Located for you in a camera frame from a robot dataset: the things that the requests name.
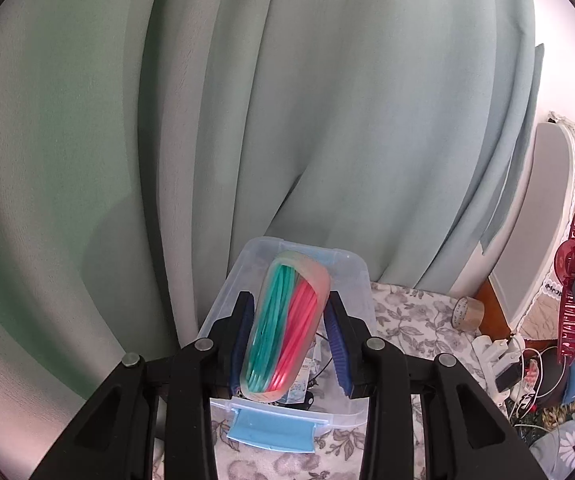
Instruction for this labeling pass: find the grey padded headboard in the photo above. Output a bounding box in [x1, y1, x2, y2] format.
[487, 121, 575, 328]

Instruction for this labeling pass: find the floral grey blanket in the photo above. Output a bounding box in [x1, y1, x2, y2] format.
[152, 282, 498, 480]

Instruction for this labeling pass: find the cotton swab packet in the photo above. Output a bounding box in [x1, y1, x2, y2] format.
[287, 355, 318, 403]

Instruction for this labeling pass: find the white power strip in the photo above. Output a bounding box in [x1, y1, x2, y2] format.
[471, 335, 525, 403]

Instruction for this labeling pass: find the clear tape roll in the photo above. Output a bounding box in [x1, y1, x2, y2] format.
[452, 296, 485, 332]

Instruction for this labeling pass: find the brown wooden nightstand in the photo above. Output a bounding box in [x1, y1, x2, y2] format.
[475, 277, 513, 341]

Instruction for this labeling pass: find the clear plastic storage container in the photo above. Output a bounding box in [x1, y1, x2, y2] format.
[197, 236, 379, 453]

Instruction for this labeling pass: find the black charger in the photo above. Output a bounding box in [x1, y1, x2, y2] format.
[495, 362, 524, 393]

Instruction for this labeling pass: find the pale green curtain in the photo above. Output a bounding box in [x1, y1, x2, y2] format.
[0, 0, 545, 461]

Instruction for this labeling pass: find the black round object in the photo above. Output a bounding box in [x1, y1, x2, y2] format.
[537, 347, 573, 406]

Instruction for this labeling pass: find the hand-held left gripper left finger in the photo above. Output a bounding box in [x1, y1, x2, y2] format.
[30, 291, 255, 480]

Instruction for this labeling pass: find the blue floral pillow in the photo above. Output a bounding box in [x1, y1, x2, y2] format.
[527, 412, 575, 480]

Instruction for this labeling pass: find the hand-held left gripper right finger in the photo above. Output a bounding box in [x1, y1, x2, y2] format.
[325, 290, 543, 480]

